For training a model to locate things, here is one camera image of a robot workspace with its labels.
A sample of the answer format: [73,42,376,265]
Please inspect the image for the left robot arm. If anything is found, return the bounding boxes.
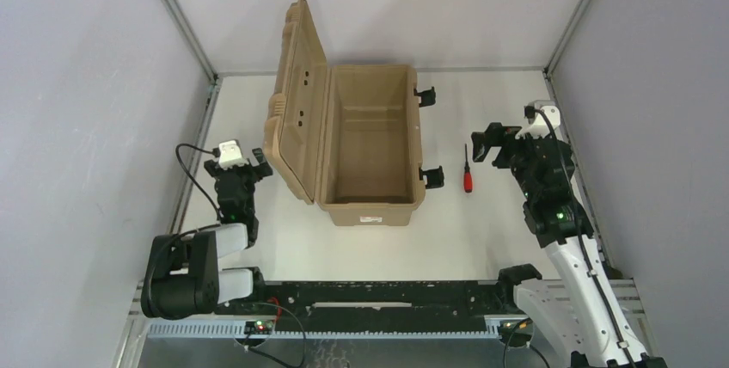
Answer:
[140,141,273,320]

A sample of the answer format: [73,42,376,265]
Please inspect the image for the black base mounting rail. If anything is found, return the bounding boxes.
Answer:
[215,280,522,334]

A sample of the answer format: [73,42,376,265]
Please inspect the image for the black left camera cable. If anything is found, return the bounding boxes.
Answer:
[175,144,224,222]

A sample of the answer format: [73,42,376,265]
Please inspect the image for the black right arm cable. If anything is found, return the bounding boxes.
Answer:
[530,107,638,368]

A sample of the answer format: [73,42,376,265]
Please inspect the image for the tan plastic storage bin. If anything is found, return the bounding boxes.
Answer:
[263,0,426,226]

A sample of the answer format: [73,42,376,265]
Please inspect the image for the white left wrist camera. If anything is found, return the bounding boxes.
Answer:
[217,139,249,170]

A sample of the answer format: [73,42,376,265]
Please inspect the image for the black bin latch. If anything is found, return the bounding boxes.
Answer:
[419,166,444,190]
[414,86,437,107]

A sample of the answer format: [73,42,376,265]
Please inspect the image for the black bin latch front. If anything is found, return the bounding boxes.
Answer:
[419,166,444,190]

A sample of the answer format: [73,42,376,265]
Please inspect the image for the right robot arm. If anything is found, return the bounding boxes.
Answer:
[471,122,666,367]

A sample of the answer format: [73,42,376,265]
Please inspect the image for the left controller board with leds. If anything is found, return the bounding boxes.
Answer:
[243,320,275,336]

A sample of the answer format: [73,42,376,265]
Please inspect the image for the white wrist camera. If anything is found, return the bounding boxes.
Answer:
[217,139,249,170]
[516,100,562,138]

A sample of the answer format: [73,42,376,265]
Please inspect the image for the black bin latch rear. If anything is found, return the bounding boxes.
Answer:
[414,86,437,107]

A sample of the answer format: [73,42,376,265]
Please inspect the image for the right controller board with wires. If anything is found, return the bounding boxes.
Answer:
[498,318,534,348]

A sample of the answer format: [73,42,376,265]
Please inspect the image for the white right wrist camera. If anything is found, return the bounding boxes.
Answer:
[516,100,562,138]

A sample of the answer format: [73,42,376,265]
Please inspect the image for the red handled screwdriver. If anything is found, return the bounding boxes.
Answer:
[463,144,474,193]

